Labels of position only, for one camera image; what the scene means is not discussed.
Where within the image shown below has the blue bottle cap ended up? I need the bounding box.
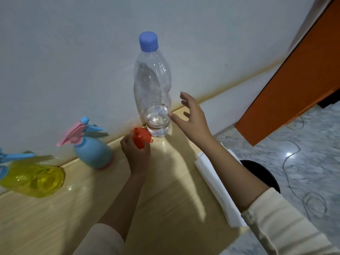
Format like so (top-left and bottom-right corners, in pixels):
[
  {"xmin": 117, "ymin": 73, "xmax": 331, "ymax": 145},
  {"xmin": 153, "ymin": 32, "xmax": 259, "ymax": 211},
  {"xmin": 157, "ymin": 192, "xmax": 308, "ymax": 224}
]
[{"xmin": 139, "ymin": 31, "xmax": 159, "ymax": 52}]

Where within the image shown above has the orange wooden door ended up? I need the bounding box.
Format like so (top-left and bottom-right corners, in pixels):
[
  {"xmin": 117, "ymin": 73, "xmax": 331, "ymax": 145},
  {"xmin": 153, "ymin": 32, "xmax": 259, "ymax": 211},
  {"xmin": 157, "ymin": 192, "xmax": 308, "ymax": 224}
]
[{"xmin": 235, "ymin": 0, "xmax": 340, "ymax": 147}]

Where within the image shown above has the thin grey cable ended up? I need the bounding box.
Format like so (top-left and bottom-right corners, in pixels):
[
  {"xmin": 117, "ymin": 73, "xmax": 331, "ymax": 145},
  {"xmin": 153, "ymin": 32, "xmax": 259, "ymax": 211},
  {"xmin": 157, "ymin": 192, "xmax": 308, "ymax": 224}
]
[{"xmin": 267, "ymin": 115, "xmax": 328, "ymax": 221}]

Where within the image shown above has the person's right forearm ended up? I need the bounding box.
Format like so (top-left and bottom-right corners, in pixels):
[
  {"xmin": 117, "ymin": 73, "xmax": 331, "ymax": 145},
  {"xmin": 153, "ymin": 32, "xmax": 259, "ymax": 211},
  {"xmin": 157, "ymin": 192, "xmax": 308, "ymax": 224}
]
[{"xmin": 200, "ymin": 134, "xmax": 340, "ymax": 255}]

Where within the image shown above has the person's left hand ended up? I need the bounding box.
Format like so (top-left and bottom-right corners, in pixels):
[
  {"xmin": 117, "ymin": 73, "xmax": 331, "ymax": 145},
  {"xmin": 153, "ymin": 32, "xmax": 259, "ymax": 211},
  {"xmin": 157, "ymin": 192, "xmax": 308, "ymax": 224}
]
[{"xmin": 120, "ymin": 134, "xmax": 151, "ymax": 176}]

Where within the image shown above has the yellow spray bottle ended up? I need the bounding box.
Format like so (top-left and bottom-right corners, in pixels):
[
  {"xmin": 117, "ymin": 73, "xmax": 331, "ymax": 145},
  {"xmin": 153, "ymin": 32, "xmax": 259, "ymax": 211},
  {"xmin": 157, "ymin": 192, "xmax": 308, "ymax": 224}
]
[{"xmin": 0, "ymin": 149, "xmax": 66, "ymax": 198}]

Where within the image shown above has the blue pink spray bottle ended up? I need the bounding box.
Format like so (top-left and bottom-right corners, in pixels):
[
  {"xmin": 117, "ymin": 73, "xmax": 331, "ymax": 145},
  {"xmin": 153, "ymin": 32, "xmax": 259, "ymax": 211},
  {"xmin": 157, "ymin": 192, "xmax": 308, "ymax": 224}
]
[{"xmin": 56, "ymin": 117, "xmax": 115, "ymax": 170}]

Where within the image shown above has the black round stool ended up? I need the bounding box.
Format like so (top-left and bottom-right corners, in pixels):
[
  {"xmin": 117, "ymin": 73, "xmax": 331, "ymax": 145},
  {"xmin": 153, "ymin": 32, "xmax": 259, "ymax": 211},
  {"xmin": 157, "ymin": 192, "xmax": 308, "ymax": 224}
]
[{"xmin": 240, "ymin": 160, "xmax": 281, "ymax": 194}]

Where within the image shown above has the person's left forearm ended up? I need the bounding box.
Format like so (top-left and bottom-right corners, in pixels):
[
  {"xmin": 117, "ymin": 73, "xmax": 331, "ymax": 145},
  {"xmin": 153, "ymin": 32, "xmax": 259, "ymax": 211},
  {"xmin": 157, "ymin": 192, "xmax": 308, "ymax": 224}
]
[{"xmin": 78, "ymin": 171, "xmax": 147, "ymax": 255}]

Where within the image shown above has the white folded paper towel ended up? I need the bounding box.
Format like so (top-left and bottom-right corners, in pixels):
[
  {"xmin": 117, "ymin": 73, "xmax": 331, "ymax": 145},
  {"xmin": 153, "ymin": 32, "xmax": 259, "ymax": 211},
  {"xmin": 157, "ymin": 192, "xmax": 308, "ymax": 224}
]
[{"xmin": 194, "ymin": 149, "xmax": 249, "ymax": 228}]

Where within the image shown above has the person's right hand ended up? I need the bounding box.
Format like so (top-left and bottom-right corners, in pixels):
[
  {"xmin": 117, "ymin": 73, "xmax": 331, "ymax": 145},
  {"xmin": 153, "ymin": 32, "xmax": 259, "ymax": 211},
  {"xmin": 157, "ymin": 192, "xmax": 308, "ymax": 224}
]
[{"xmin": 168, "ymin": 91, "xmax": 213, "ymax": 143}]

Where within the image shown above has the orange plastic funnel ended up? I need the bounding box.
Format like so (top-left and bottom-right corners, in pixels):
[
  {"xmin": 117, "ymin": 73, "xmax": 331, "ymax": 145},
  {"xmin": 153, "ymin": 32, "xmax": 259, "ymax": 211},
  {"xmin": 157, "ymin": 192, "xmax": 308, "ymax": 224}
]
[{"xmin": 134, "ymin": 127, "xmax": 154, "ymax": 149}]

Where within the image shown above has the clear plastic water bottle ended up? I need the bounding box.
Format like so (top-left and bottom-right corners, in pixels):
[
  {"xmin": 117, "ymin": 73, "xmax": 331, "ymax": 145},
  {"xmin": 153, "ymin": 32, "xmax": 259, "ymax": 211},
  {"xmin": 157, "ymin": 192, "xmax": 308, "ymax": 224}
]
[{"xmin": 134, "ymin": 31, "xmax": 172, "ymax": 137}]

